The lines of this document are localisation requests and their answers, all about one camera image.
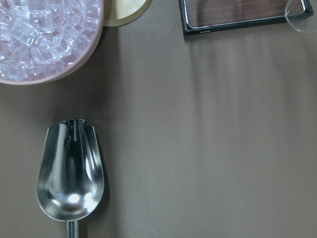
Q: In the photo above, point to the metal scoop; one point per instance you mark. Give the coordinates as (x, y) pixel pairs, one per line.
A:
(71, 178)

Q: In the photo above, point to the round wooden coaster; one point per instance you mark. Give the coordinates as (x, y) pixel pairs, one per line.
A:
(121, 12)

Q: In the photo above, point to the pink bowl with ice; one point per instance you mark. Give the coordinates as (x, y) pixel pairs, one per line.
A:
(45, 40)

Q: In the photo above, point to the clear glass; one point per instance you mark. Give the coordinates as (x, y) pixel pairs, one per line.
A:
(301, 15)

